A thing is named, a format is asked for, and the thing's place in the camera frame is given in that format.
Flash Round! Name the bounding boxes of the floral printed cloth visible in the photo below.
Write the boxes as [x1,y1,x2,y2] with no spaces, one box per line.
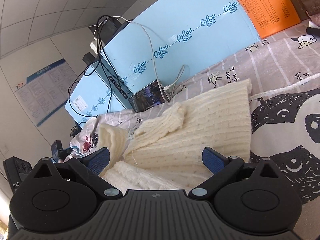
[64,116,105,162]

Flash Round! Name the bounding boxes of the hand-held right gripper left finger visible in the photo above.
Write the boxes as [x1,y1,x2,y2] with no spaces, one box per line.
[29,147,120,197]

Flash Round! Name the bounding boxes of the black power adapter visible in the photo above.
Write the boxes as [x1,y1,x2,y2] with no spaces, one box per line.
[88,17,133,43]

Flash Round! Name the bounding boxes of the white power strip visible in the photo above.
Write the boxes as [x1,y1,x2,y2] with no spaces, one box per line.
[89,39,100,53]

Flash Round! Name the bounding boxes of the grey cartoon-print bed sheet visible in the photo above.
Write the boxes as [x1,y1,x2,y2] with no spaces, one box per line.
[70,17,320,163]

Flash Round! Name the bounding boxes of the large light blue box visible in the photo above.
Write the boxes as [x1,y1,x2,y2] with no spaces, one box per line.
[102,0,262,100]

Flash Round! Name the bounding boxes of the small light blue box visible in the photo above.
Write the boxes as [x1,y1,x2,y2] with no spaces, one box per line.
[64,62,130,130]

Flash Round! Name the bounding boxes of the small black box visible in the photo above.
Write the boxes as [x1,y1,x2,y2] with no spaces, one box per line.
[82,52,97,65]

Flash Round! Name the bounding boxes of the black cables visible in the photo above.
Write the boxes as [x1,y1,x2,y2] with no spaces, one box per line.
[67,15,135,138]

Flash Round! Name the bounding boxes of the cream knit sweater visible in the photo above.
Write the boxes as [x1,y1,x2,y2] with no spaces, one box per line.
[99,78,253,190]

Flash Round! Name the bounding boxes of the orange printed board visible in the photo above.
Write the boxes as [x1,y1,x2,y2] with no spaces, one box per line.
[222,0,301,39]

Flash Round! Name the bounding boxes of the wall poster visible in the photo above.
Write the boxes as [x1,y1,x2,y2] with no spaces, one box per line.
[14,58,78,127]

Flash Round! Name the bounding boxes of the brown cardboard box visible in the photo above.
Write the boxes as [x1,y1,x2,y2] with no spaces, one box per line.
[279,0,317,22]

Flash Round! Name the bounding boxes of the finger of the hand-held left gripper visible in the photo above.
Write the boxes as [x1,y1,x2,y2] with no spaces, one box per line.
[51,141,73,161]

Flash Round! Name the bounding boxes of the white charging cable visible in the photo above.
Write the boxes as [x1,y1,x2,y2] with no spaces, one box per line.
[114,16,185,103]

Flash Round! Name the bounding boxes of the smartphone with lit screen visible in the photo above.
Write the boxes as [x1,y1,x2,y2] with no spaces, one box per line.
[129,79,171,113]

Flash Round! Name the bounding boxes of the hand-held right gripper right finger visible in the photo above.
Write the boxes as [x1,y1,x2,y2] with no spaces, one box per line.
[189,147,286,197]

